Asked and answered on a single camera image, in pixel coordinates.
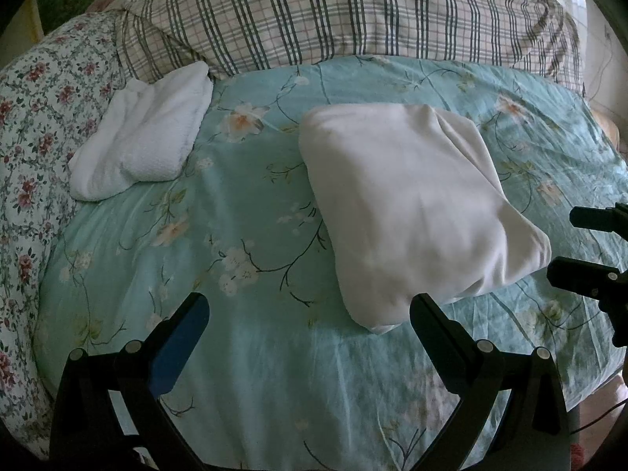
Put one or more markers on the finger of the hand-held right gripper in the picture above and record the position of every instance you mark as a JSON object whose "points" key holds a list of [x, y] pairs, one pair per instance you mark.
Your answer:
{"points": [[596, 218], [579, 274]]}

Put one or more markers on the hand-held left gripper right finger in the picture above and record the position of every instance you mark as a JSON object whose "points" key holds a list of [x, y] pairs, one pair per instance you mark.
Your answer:
{"points": [[431, 326]]}

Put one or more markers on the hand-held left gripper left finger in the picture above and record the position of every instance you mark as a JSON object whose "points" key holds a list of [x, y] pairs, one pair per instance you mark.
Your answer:
{"points": [[181, 338]]}

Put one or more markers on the white garment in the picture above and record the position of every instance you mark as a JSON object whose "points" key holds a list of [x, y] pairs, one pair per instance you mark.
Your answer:
{"points": [[417, 196]]}

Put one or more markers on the teal floral bedsheet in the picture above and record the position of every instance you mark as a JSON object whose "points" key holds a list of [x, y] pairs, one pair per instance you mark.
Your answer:
{"points": [[235, 235]]}

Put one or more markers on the white folded towel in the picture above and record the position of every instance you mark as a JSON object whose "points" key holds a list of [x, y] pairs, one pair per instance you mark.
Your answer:
{"points": [[142, 132]]}

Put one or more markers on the pink floral bedsheet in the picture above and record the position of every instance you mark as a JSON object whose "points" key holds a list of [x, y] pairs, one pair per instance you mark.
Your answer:
{"points": [[34, 122]]}

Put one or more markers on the plaid pillow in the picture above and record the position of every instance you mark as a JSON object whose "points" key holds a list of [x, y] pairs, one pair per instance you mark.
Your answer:
{"points": [[343, 14]]}

